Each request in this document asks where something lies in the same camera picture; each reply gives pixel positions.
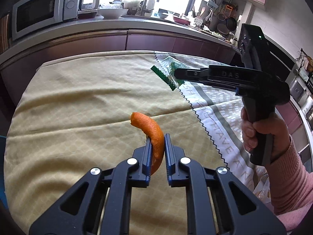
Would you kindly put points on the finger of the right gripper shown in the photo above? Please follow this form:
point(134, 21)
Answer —
point(213, 76)

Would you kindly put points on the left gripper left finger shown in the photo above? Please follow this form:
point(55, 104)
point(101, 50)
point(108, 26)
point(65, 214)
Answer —
point(142, 174)

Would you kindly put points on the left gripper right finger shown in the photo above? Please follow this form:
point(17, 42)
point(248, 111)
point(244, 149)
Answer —
point(175, 175)

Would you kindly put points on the orange peel piece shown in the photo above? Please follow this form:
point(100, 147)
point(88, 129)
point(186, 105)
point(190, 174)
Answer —
point(153, 131)

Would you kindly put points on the green clear plastic wrapper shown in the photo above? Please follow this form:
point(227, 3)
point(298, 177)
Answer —
point(165, 67)

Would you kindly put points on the pink sleeve forearm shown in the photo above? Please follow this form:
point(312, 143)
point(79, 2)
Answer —
point(290, 187)

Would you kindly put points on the kitchen counter cabinet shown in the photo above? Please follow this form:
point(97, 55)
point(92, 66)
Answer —
point(20, 62)

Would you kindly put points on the person's right hand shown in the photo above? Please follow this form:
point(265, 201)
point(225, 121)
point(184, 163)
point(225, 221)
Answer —
point(272, 125)

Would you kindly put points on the white grey printed cloth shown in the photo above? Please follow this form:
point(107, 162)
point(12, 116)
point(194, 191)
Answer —
point(218, 111)

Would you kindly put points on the yellow checkered tablecloth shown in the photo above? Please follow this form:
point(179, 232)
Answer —
point(75, 115)

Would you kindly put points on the white ceramic bowl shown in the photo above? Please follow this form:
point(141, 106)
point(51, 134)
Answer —
point(112, 13)

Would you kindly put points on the white electric kettle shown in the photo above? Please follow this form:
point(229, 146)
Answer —
point(90, 4)

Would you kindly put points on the white microwave oven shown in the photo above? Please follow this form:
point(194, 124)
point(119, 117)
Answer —
point(31, 15)

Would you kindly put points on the copper thermos tumbler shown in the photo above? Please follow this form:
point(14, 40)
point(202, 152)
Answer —
point(4, 33)

